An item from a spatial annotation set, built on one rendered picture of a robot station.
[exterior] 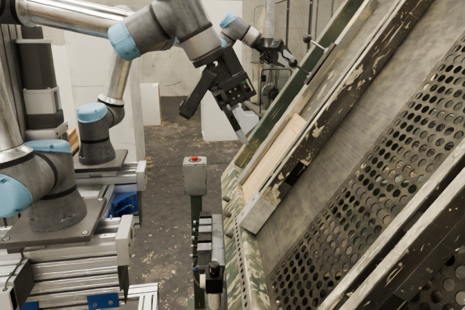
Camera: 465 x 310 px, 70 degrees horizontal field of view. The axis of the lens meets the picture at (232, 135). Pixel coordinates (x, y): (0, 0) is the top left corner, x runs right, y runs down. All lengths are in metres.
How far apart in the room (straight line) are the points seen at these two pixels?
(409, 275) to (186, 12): 0.58
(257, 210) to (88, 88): 2.71
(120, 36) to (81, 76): 2.90
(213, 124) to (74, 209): 4.19
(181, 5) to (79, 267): 0.77
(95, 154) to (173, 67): 7.98
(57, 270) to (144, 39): 0.71
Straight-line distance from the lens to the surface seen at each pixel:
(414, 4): 1.16
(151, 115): 6.26
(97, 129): 1.44
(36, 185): 0.90
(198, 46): 0.66
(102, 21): 0.84
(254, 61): 7.15
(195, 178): 1.70
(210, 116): 5.07
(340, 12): 1.73
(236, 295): 1.02
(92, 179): 1.50
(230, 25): 1.38
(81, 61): 3.57
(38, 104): 1.23
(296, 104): 1.45
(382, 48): 1.11
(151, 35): 0.68
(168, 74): 9.37
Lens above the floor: 1.53
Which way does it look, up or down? 16 degrees down
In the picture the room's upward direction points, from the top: straight up
